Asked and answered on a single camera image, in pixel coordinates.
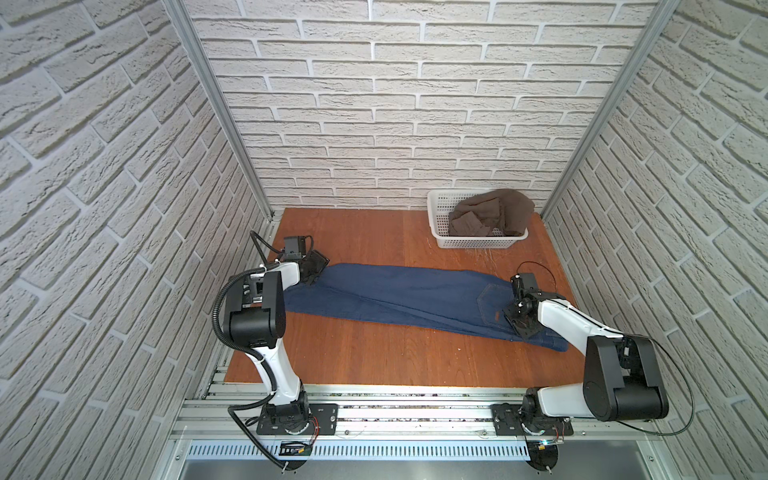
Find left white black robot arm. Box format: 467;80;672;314
221;231;338;440

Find left aluminium corner post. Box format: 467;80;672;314
164;0;275;222

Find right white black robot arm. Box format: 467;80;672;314
504;273;669;438

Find aluminium mounting rail frame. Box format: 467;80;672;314
150;374;681;479

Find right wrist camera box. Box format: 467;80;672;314
510;272;540;300

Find right thin black cable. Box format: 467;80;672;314
515;260;696;460

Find brown trousers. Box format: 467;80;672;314
448;189;535;237

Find white plastic laundry basket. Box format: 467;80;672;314
427;189;535;249

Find right aluminium corner post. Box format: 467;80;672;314
541;0;681;220

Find blue denim jeans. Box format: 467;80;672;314
284;264;569;352

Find aluminium corner post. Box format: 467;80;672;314
164;0;275;222
541;0;681;220

